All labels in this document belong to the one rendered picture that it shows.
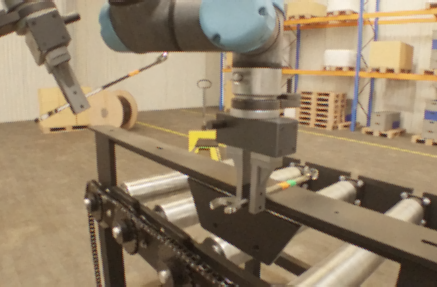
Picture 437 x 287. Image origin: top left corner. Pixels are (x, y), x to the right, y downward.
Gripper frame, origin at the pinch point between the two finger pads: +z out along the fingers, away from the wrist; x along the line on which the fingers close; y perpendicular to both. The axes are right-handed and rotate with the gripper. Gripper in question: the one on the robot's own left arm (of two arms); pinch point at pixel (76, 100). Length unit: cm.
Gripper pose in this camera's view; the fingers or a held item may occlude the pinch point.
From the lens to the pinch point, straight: 55.4
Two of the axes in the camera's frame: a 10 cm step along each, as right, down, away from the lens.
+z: 3.8, 8.7, 3.1
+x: -5.5, -0.6, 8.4
